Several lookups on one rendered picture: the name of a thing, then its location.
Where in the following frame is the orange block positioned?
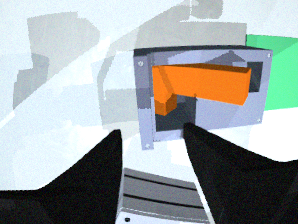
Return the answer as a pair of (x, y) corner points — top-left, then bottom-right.
(152, 63), (251, 116)

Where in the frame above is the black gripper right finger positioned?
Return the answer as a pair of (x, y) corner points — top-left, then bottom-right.
(184, 123), (298, 224)

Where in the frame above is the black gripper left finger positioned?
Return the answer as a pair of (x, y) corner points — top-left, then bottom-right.
(0, 129), (124, 224)

